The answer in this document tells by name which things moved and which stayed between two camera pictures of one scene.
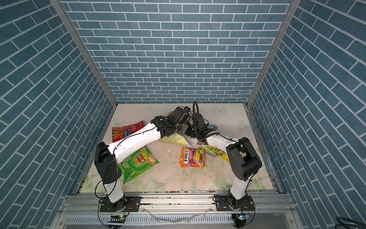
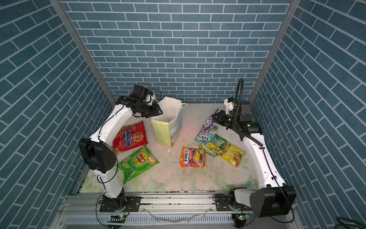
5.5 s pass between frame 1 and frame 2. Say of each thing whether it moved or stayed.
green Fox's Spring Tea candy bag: moved
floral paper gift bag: moved
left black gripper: moved
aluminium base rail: stayed
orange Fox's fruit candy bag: stayed
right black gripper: moved
